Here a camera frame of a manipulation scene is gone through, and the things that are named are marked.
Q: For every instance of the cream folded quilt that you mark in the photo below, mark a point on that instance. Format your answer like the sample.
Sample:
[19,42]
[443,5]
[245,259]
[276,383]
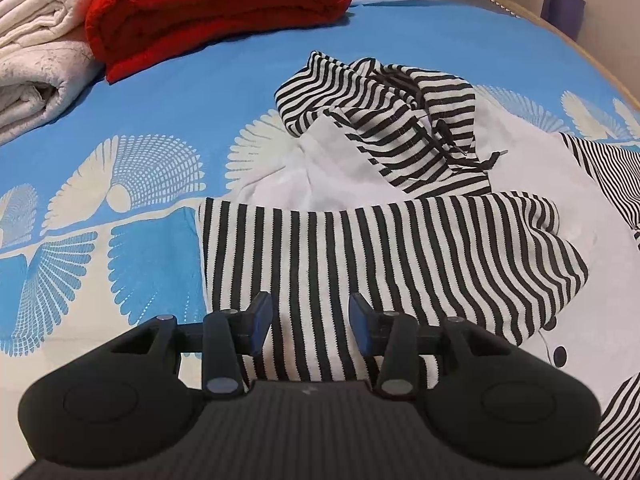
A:
[46,62]

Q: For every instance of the purple box by wall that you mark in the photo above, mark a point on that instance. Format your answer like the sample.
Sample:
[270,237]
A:
[565,15]

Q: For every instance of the red folded blanket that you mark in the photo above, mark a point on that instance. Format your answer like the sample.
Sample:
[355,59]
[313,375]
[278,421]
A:
[129,36]

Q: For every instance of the black white striped garment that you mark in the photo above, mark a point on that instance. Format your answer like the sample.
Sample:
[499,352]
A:
[428,197]

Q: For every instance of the blue white patterned bedsheet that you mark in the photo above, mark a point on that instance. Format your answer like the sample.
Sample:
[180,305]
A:
[98,210]

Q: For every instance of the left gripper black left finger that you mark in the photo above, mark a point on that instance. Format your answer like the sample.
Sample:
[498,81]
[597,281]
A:
[142,391]

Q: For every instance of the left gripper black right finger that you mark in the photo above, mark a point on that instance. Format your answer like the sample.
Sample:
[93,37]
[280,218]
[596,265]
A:
[488,399]

